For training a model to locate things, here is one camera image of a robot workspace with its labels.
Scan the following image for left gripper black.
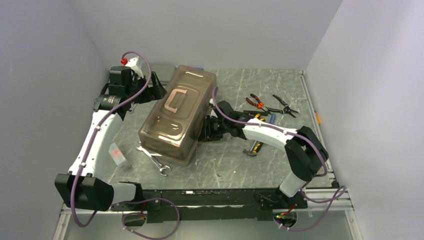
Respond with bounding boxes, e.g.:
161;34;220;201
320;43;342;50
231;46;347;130
125;71;167;105

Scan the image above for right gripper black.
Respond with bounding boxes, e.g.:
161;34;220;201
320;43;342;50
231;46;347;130
198;115;229;142

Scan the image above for translucent brown tool box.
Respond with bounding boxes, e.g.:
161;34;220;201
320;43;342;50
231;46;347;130
138;65;218;167

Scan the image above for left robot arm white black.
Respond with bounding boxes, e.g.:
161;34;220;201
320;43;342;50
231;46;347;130
54;65;167;211

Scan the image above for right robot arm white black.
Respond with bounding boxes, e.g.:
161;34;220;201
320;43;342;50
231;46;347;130
198;100;329;208

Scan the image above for small silver wrench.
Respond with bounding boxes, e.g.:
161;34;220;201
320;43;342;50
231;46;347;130
128;103;138;114

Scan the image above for large silver open-end wrench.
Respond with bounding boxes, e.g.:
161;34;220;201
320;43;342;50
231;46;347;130
135;141;172;177

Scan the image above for small clear box red label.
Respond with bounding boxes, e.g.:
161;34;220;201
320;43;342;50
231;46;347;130
109;142;128;168

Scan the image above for black needle-nose pliers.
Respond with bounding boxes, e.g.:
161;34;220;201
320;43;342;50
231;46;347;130
272;94;299;118

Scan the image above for orange object at table edge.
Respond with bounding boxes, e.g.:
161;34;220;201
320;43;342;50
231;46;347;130
314;111;322;126

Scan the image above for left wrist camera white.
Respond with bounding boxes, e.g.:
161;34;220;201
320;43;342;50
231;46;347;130
120;56;144;79

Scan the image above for claw hammer yellow black handle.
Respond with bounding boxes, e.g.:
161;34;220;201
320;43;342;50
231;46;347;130
243;141;264;157

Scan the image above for orange handled pliers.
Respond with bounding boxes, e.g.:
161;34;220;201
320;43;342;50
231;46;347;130
245;93;284;114

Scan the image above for blue handled tool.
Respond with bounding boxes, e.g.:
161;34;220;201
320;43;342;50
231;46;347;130
269;113;277;125

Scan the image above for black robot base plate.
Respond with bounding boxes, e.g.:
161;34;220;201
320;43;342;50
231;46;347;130
110;187;308;224

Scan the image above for aluminium rail frame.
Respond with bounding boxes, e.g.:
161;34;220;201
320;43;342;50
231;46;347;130
60;188;355;216

